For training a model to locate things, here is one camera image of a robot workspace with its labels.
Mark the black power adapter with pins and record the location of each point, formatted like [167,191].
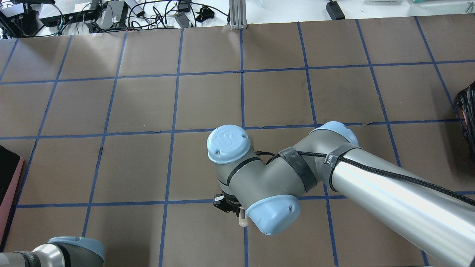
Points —
[334,10]

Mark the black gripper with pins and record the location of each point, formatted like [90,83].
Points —
[225,204]

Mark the aluminium frame post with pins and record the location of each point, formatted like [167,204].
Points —
[237,14]

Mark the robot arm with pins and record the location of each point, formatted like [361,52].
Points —
[437,220]
[59,252]

